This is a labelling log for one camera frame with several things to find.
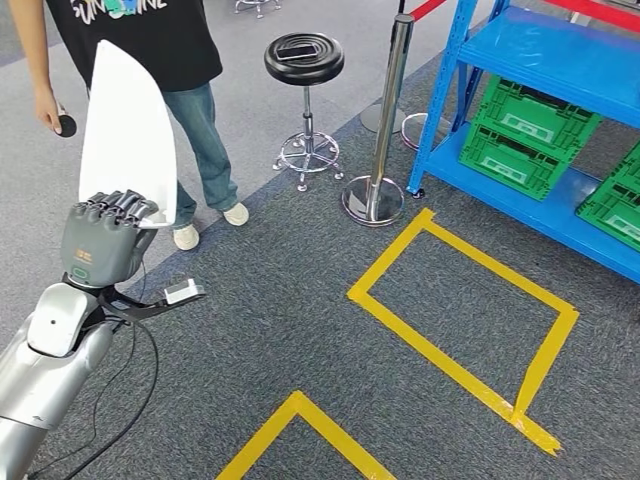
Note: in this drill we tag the grey round stanchion base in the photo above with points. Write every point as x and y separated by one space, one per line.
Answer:
372 118

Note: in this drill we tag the blue metal shelf rack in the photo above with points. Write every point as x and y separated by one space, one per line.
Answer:
550 60

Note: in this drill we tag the person's hand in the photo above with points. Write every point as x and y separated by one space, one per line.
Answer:
49 109

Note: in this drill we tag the small black disc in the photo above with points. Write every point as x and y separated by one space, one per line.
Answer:
69 126

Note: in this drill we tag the person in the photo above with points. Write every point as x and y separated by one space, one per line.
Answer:
150 40

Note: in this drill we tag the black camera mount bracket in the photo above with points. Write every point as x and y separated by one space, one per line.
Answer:
135 310

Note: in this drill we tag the person's forearm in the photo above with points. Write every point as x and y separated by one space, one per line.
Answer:
30 46

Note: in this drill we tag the black round stool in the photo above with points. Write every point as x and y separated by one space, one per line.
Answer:
300 73

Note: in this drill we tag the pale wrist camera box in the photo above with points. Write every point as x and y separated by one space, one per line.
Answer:
183 291

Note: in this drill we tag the chrome stanchion post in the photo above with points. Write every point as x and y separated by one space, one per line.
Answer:
387 112

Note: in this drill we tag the yellow floor tape square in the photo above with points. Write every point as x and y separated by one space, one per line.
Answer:
450 369
300 405

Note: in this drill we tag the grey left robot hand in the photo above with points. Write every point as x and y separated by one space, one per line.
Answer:
103 245

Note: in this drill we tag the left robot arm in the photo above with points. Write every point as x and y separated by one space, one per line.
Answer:
45 378

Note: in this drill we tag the red barrier belt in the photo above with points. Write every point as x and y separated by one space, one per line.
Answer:
600 12
425 9

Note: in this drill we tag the chrome stool base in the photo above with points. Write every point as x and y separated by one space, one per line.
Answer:
255 3

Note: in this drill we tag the white plastic car part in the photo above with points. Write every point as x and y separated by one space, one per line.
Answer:
125 132

